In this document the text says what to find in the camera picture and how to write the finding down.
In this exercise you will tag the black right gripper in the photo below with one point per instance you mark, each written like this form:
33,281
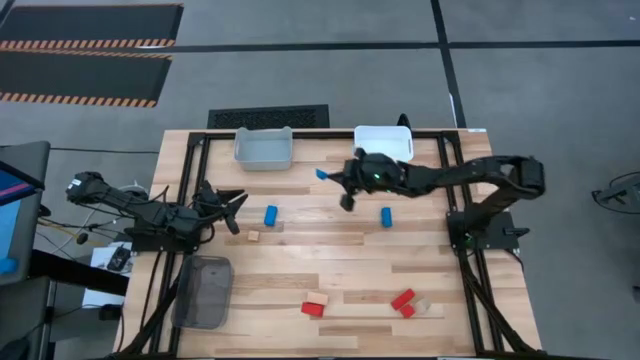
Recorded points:
375,172

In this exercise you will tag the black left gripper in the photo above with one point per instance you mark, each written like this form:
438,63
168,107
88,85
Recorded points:
210,207

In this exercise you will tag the small blue block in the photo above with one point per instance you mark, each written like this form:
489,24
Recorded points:
321,174

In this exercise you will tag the small wooden cube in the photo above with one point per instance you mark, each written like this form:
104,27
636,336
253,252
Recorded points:
253,235

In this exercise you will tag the blue rectangular block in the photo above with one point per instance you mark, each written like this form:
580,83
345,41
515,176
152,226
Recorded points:
270,215
386,217

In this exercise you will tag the red rectangular block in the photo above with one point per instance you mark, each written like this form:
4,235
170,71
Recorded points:
403,299

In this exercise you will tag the red cube block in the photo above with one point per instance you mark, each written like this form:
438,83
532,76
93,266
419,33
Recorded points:
407,311

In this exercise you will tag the light wooden block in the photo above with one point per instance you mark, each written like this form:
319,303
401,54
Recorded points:
423,305

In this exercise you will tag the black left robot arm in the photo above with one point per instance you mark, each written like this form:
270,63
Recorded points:
125,202

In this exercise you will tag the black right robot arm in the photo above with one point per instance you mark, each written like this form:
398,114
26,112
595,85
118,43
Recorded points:
475,172

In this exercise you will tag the white plastic bin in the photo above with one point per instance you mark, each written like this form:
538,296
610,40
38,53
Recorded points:
382,140

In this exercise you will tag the grey plastic bin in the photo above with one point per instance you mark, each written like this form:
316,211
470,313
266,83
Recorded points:
262,150

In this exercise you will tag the black floor vent grate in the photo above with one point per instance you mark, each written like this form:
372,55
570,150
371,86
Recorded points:
267,117

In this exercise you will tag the dark translucent plastic bin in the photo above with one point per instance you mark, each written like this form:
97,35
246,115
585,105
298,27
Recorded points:
202,292

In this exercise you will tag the large wooden rectangular block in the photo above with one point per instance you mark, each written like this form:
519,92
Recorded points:
317,298

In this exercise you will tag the black remote controller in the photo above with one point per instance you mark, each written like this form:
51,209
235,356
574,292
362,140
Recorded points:
118,258

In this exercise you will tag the red wedge block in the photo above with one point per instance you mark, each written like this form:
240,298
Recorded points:
312,309

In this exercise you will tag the white paper sheet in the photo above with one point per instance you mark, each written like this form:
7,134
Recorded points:
97,295

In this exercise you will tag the black power adapter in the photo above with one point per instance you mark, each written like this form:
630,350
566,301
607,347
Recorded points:
110,312

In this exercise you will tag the black hazard-striped floor mat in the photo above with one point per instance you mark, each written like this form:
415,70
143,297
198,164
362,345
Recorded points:
80,75
90,22

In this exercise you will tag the grey monitor with blue screen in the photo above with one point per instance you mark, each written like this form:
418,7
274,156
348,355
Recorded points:
25,165

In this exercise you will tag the black stand base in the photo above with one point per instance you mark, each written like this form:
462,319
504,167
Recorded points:
622,192

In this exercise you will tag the black metal table frame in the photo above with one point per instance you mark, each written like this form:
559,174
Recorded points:
325,134

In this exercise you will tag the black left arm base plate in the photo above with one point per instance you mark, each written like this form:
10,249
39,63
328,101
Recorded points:
150,245

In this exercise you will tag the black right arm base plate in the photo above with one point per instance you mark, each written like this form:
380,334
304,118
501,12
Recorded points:
500,240

